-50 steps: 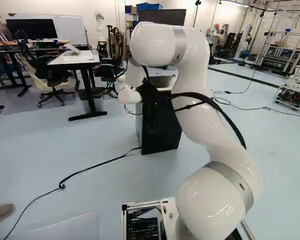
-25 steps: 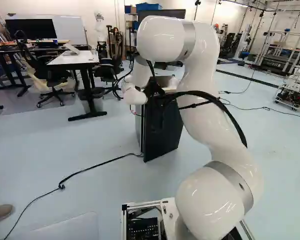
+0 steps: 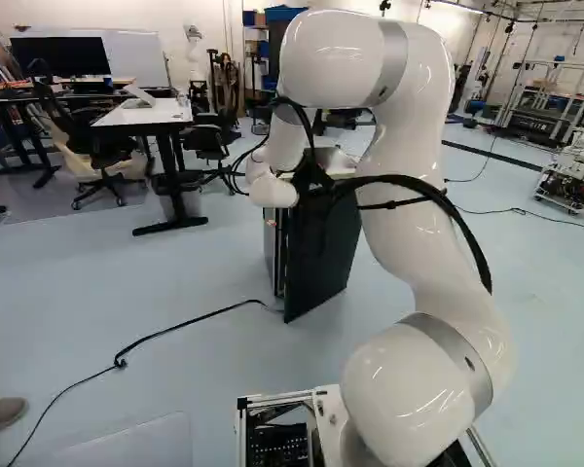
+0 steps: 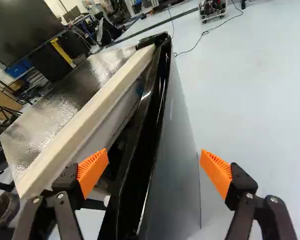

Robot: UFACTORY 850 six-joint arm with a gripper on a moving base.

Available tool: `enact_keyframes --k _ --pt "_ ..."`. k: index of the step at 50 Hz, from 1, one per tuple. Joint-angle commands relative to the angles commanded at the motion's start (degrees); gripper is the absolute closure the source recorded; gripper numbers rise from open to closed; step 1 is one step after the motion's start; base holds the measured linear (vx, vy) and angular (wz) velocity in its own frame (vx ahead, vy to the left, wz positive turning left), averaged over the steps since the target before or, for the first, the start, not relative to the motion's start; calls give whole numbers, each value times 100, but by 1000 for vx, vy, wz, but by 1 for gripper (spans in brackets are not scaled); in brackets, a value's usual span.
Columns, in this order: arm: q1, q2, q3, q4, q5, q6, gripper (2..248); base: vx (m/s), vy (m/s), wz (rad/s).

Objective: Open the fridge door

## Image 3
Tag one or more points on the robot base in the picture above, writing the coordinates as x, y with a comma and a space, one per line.
277, 438

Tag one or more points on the black computer monitor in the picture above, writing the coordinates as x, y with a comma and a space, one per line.
61, 56

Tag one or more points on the black office chair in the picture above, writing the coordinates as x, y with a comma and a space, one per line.
209, 138
102, 158

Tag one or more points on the wooden desk with black legs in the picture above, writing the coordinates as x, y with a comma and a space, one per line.
24, 97

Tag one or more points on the white table with black legs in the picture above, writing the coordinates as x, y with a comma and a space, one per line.
146, 111

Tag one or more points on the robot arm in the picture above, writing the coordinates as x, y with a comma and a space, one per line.
409, 146

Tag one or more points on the white equipment cart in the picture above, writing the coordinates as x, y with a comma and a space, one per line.
572, 175

